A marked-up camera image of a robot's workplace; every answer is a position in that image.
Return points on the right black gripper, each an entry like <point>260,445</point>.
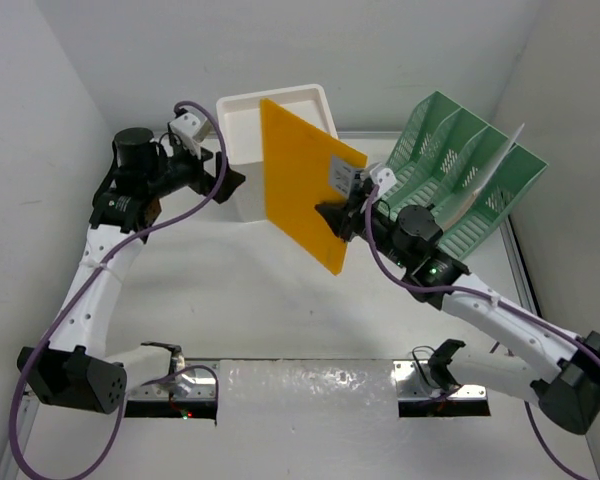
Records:
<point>341,220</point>

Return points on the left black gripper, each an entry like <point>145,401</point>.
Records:
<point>202,180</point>

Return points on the yellow plastic folder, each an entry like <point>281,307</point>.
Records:
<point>302,169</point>

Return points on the white drawer cabinet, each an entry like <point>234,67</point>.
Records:
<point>245,131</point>

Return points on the clear document sleeve with papers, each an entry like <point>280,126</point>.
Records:
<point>461,202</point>

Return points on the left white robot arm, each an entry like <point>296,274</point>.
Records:
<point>68,368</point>

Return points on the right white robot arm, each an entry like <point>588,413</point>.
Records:
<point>554,369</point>

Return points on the green file organizer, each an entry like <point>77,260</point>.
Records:
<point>439,151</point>

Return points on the white foam board cover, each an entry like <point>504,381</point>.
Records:
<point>306,420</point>

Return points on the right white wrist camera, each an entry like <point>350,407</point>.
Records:
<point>382,178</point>

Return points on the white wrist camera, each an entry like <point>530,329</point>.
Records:
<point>191,130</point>
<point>382,178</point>

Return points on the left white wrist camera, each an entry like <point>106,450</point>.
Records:
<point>191,130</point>

